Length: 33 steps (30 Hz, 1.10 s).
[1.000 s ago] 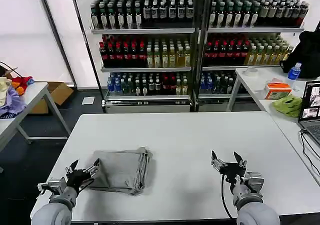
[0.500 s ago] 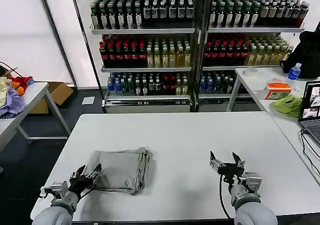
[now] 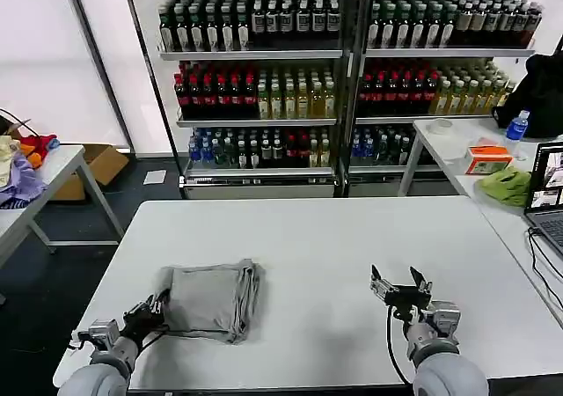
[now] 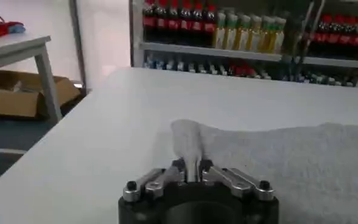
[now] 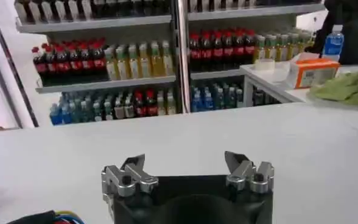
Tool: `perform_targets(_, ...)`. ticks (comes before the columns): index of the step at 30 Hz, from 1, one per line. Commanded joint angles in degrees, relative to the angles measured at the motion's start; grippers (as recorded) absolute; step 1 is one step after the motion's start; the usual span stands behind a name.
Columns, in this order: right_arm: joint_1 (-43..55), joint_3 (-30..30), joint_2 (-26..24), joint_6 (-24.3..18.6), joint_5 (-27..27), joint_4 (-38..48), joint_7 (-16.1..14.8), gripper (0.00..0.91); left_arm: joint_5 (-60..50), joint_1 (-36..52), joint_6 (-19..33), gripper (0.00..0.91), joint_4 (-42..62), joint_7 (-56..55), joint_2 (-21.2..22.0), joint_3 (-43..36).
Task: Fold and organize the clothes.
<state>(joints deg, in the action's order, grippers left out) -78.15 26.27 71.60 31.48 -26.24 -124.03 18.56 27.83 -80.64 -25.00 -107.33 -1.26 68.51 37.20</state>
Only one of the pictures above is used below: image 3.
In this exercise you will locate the metal shelf with bottles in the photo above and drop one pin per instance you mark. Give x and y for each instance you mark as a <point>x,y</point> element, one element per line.
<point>435,75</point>
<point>250,83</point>

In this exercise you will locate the open laptop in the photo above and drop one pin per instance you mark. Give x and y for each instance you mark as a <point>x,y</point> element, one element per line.
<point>545,185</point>

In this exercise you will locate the small open cardboard box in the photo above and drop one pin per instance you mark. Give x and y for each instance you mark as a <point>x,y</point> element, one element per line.
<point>11,127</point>

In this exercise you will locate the beige cloth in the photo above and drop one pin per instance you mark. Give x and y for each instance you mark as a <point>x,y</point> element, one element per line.
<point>6,158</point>

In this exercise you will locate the red orange cloth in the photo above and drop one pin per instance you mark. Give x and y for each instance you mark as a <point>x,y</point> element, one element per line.
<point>38,146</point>

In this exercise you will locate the grey printed t-shirt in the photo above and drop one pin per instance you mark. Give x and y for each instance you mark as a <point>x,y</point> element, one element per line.
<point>206,299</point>

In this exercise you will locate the black backpack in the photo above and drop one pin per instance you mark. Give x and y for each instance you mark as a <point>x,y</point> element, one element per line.
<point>541,92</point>

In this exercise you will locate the white tape roll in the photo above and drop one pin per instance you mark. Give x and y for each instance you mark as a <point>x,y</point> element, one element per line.
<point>440,125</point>

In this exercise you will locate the orange tissue box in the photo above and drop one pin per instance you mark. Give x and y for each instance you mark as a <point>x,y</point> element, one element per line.
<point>489,160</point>

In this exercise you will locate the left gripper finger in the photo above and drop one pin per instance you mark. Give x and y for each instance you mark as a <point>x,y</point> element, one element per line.
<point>163,298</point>
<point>151,304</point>

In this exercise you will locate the brown cardboard box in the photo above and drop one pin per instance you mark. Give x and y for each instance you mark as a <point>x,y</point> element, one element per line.
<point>99,163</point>

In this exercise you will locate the blue capped water bottle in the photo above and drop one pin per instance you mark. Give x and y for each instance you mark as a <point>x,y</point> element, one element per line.
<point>516,127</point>

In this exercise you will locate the green cloth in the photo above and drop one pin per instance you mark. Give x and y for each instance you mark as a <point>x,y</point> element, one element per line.
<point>506,185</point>

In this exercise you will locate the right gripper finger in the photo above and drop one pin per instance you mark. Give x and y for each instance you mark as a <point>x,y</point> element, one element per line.
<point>421,280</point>
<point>380,283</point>

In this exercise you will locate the white paper sheet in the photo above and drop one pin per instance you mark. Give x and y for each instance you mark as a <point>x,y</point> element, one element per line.
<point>155,177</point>

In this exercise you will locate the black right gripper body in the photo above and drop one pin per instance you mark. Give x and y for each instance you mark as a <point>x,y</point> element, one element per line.
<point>407,298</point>

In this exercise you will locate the purple cloth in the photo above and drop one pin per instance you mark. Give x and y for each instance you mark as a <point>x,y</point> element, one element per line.
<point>24,180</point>

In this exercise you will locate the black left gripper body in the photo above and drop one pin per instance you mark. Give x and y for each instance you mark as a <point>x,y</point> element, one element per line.
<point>138,321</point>

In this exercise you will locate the white side table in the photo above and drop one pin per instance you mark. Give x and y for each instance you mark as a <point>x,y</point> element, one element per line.
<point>506,220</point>
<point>444,145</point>
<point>57,167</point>

